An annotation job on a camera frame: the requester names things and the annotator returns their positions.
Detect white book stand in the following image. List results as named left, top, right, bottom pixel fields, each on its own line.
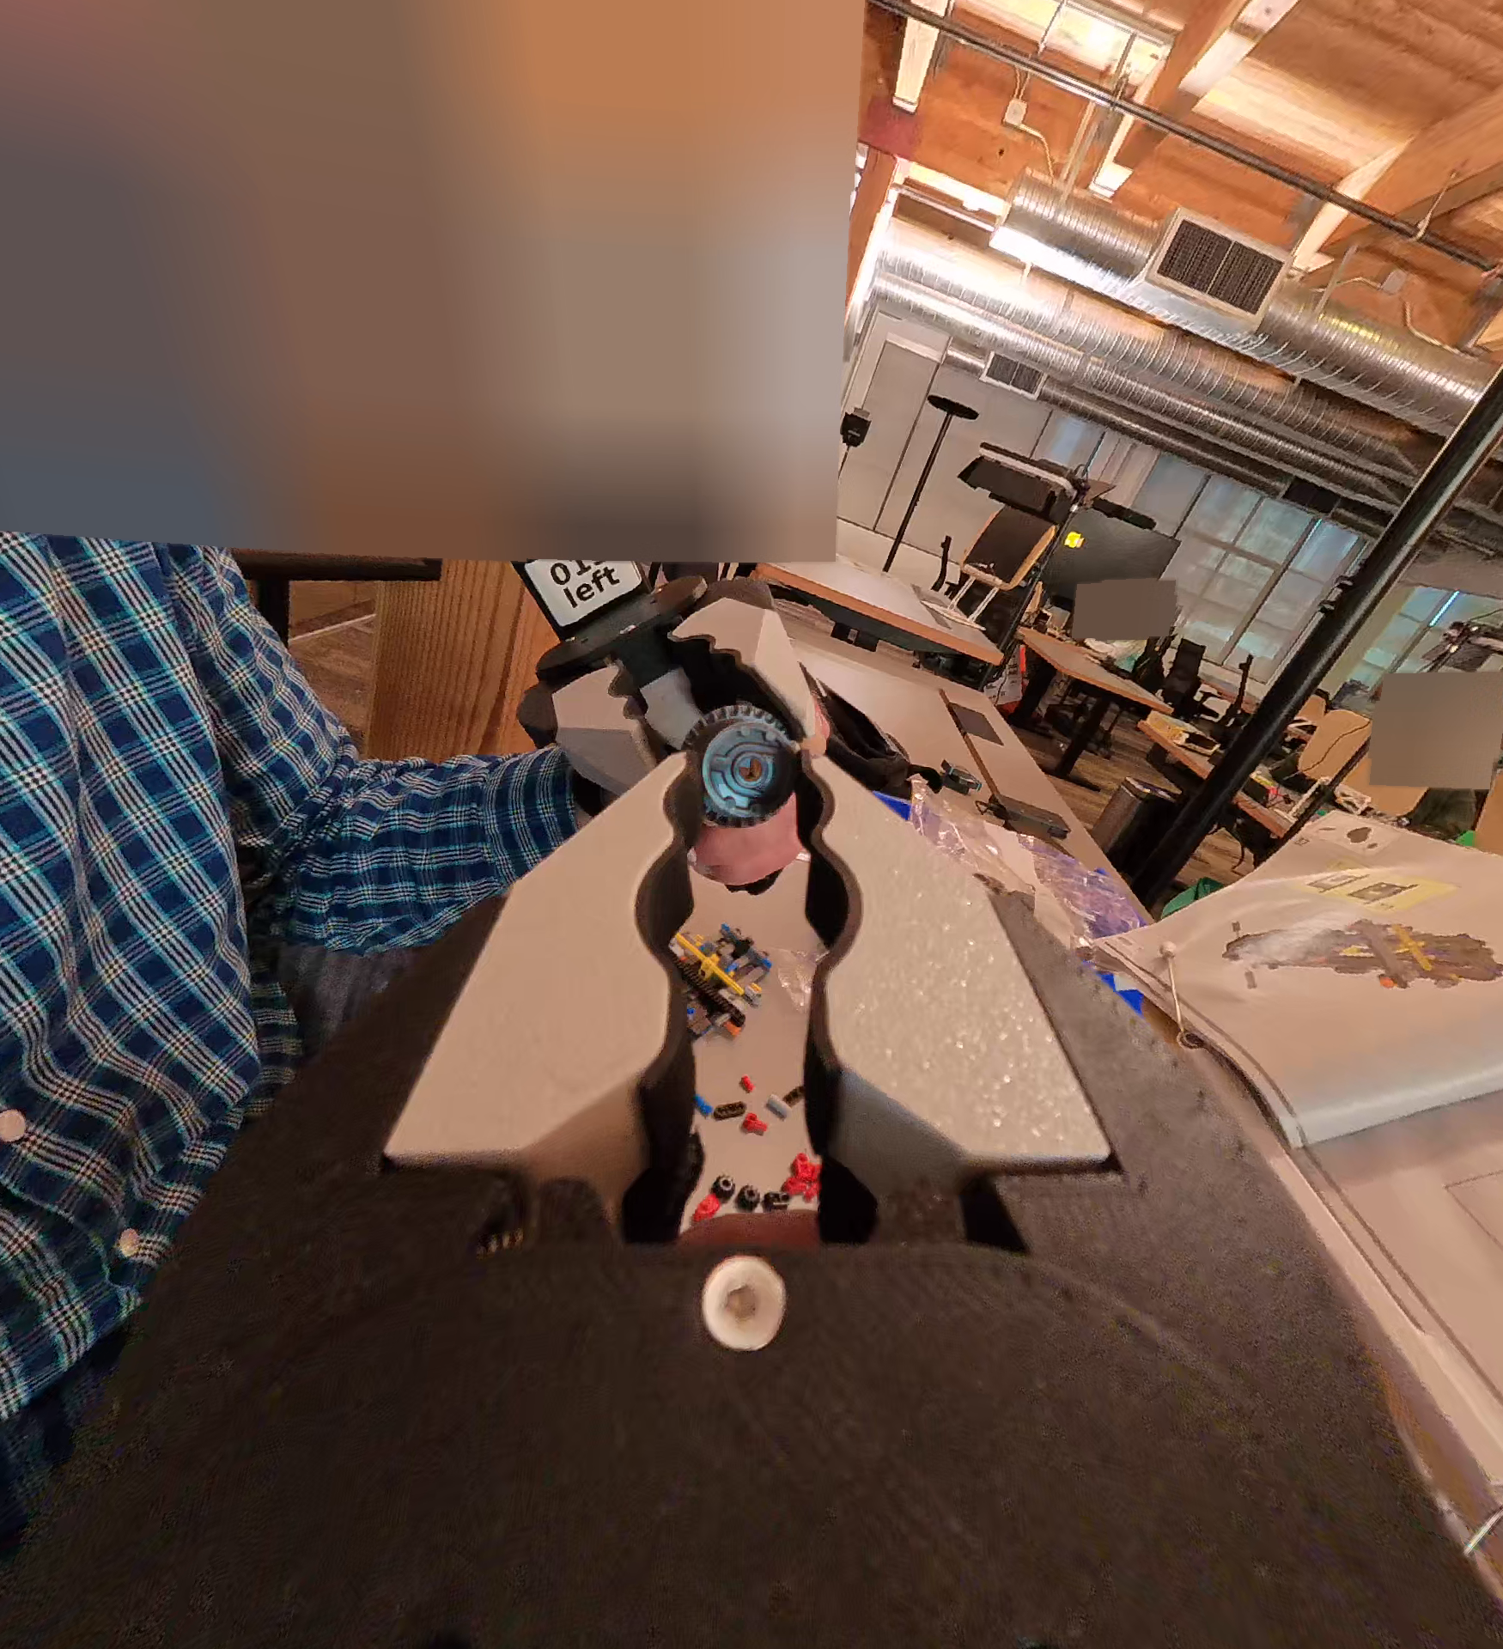
left=1281, top=1031, right=1503, bottom=1649

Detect tilted panel on stand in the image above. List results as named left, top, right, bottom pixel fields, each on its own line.
left=958, top=444, right=1153, bottom=609

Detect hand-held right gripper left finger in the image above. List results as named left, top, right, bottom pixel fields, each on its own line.
left=380, top=753, right=719, bottom=1246

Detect person's plaid shirt torso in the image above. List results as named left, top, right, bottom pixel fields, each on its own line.
left=0, top=528, right=368, bottom=1600

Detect person's left hand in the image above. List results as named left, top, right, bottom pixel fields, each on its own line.
left=688, top=825, right=818, bottom=892

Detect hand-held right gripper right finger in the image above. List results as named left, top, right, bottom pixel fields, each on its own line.
left=791, top=753, right=1116, bottom=1246

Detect person's left forearm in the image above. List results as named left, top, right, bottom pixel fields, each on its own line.
left=236, top=741, right=587, bottom=956

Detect black backpack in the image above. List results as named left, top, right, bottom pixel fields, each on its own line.
left=817, top=682, right=947, bottom=794

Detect lego pieces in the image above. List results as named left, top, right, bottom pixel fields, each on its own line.
left=688, top=1069, right=832, bottom=1227

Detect grey lego gear assembly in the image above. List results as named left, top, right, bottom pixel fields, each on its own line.
left=688, top=701, right=818, bottom=834

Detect silver ventilation duct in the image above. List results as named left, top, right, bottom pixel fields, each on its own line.
left=848, top=167, right=1503, bottom=518

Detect wooden slat panel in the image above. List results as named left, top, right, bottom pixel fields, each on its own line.
left=365, top=560, right=561, bottom=763

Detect lego chassis assembly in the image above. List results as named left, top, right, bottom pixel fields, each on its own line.
left=667, top=921, right=781, bottom=1040

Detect black floor lamp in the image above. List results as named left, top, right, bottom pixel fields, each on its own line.
left=884, top=397, right=980, bottom=576

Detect large dark monitor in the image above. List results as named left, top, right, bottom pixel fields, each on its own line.
left=1059, top=505, right=1186, bottom=588

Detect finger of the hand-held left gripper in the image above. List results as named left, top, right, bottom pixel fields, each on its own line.
left=518, top=664, right=679, bottom=816
left=623, top=586, right=825, bottom=763

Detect pile of clear parts bags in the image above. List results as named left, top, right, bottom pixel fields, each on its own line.
left=913, top=773, right=1153, bottom=944

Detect blue plastic bin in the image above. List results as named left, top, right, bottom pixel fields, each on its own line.
left=873, top=792, right=1147, bottom=1021

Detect black tripod pole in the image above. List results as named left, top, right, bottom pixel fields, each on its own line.
left=1131, top=263, right=1503, bottom=904

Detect grey trash can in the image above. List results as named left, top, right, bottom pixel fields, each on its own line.
left=1093, top=777, right=1186, bottom=878

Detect white air vent grille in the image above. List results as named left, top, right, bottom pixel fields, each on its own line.
left=1145, top=212, right=1296, bottom=318

